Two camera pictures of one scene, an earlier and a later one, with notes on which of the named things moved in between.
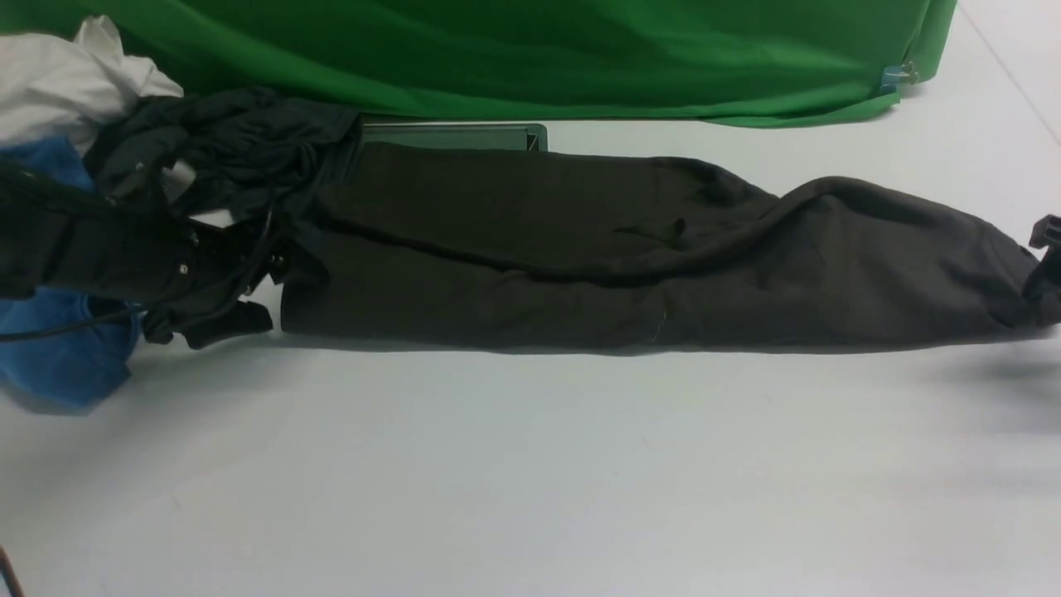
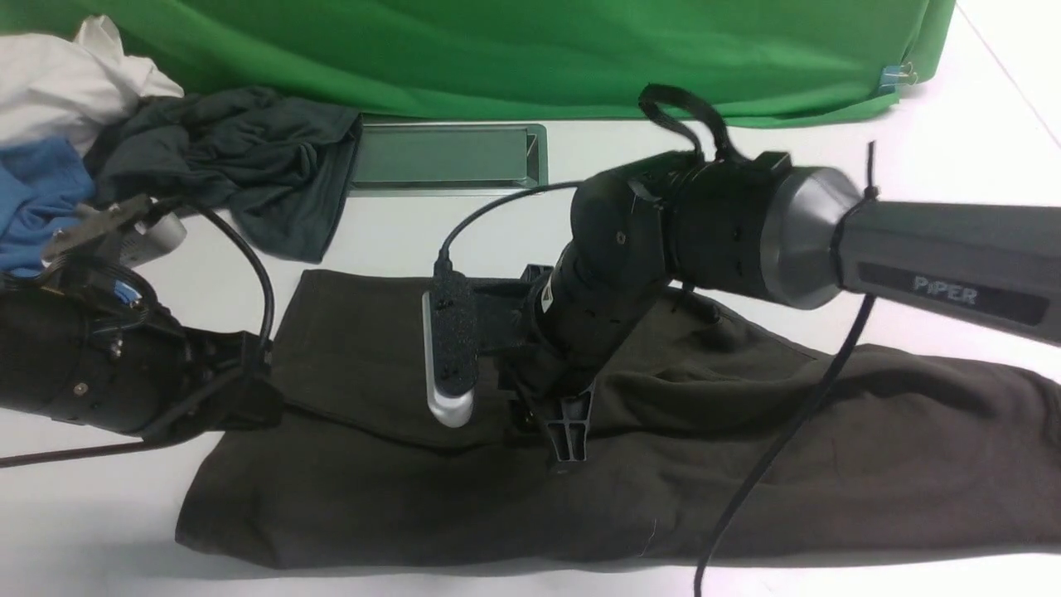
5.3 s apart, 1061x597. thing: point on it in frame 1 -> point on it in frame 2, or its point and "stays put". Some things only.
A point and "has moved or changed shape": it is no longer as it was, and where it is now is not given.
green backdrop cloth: [734, 63] stays put
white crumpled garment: [65, 87] stays put
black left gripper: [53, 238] -> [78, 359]
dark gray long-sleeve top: [481, 248] has moved or changed shape
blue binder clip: [896, 75] stays put
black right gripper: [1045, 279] -> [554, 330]
